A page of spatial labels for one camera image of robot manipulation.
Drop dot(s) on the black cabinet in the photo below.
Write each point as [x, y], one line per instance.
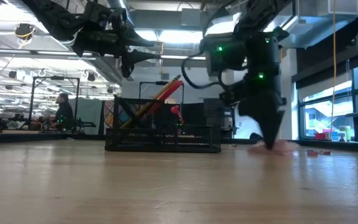
[216, 109]

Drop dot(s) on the red box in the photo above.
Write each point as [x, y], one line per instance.
[320, 136]

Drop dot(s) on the black mesh desk organizer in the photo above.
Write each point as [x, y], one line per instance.
[166, 143]

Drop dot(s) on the white and blue boxes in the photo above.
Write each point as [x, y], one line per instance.
[334, 136]

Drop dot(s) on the pink sticky note pad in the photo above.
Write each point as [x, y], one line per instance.
[284, 147]

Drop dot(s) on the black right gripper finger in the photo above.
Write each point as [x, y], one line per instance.
[269, 127]

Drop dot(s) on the yellow pencil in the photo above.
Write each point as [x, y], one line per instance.
[149, 104]

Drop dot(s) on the black aluminium table frame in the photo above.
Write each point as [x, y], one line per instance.
[42, 138]

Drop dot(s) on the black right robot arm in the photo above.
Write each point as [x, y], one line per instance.
[264, 56]

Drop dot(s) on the colourful patchwork quilt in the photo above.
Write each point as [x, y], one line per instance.
[109, 115]

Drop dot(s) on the person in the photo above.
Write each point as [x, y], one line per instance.
[64, 112]

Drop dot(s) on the grey partition panel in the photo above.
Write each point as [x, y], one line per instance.
[89, 115]

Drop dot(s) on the black ceiling dome camera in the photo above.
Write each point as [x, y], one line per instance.
[24, 31]

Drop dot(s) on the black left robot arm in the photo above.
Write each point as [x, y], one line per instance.
[51, 15]

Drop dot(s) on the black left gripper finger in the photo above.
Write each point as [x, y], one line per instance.
[135, 40]
[132, 59]

